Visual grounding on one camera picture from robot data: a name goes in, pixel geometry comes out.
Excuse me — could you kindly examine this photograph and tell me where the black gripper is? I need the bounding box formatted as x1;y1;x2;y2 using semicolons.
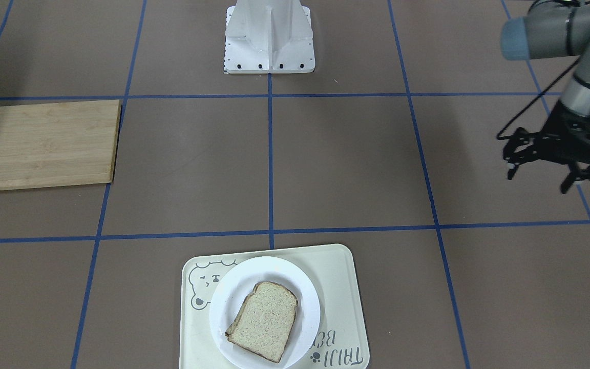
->
502;102;590;194

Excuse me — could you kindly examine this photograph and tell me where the bread slice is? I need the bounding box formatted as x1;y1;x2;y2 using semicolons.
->
224;282;298;363

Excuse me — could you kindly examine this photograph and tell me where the white round plate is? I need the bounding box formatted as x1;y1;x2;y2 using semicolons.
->
209;255;321;368

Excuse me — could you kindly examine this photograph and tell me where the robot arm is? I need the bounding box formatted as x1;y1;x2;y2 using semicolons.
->
496;1;590;193

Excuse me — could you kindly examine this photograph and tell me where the cream bear serving tray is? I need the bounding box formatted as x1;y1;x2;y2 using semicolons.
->
178;243;370;368

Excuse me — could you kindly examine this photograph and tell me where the wooden cutting board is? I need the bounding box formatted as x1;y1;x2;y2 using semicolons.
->
0;99;121;191

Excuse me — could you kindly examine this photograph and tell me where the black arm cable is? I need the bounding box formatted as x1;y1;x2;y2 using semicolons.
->
496;51;582;141

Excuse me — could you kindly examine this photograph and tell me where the white camera mast base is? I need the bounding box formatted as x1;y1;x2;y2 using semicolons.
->
223;1;316;74

